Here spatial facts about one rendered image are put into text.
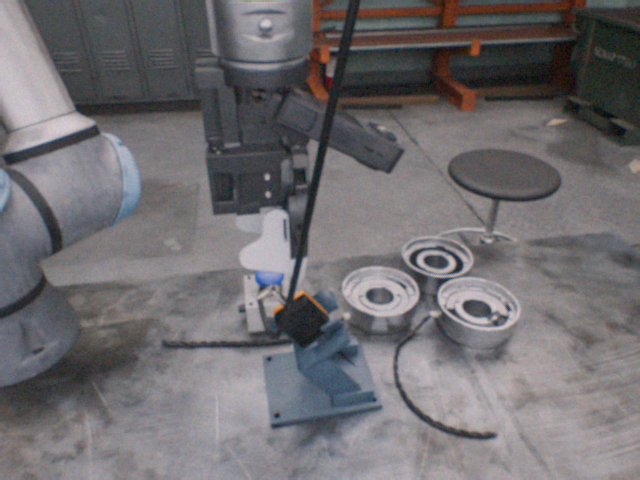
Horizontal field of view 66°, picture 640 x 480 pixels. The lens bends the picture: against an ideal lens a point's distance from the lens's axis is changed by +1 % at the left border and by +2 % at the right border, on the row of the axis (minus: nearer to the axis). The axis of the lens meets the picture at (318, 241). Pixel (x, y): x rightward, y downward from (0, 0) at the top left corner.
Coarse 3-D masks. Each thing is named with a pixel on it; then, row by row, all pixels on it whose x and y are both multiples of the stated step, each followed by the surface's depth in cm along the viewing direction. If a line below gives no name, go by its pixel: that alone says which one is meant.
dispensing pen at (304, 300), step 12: (264, 288) 50; (276, 288) 50; (300, 300) 51; (276, 312) 52; (300, 312) 51; (312, 312) 51; (276, 324) 51; (288, 324) 51; (300, 324) 52; (312, 324) 52; (324, 324) 52; (300, 336) 53; (312, 336) 53; (348, 360) 58
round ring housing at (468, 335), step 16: (448, 288) 69; (464, 288) 69; (480, 288) 69; (496, 288) 68; (464, 304) 68; (480, 304) 68; (512, 304) 66; (448, 320) 63; (480, 320) 64; (464, 336) 63; (480, 336) 62; (496, 336) 62
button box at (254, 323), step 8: (248, 280) 68; (288, 280) 68; (248, 288) 67; (256, 288) 67; (288, 288) 67; (248, 296) 65; (256, 296) 65; (248, 304) 64; (256, 304) 64; (264, 304) 64; (272, 304) 64; (240, 312) 68; (248, 312) 64; (256, 312) 64; (272, 312) 65; (248, 320) 65; (256, 320) 65; (248, 328) 65; (256, 328) 66
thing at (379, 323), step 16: (352, 272) 70; (368, 272) 72; (384, 272) 72; (400, 272) 70; (352, 288) 70; (368, 288) 69; (384, 288) 70; (416, 288) 67; (352, 304) 65; (368, 304) 66; (416, 304) 66; (352, 320) 67; (368, 320) 64; (384, 320) 63; (400, 320) 64
